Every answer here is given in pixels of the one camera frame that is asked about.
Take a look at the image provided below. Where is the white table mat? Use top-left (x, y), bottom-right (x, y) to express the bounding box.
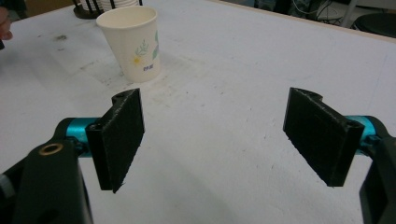
top-left (0, 0), bottom-right (396, 224)

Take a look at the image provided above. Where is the black wire cup holder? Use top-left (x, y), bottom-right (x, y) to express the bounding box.
top-left (72, 0), bottom-right (144, 21)

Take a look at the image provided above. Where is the tall stack of paper cups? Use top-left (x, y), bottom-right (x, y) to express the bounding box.
top-left (101, 0), bottom-right (140, 12)

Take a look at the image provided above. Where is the white desk leg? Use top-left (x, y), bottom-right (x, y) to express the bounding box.
top-left (340, 0), bottom-right (360, 29)

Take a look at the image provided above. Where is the single floral white paper cup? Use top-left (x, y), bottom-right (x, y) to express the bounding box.
top-left (95, 5), bottom-right (163, 84)

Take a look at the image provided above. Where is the black round stool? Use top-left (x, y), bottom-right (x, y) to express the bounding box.
top-left (352, 12), bottom-right (396, 39)

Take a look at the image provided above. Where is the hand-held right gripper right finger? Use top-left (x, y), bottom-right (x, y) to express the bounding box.
top-left (282, 87), bottom-right (380, 188)

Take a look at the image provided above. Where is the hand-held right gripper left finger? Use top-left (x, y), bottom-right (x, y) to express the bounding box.
top-left (64, 88), bottom-right (146, 194)

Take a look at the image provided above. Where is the tangle of floor cables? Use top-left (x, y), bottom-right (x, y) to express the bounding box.
top-left (288, 0), bottom-right (345, 23)

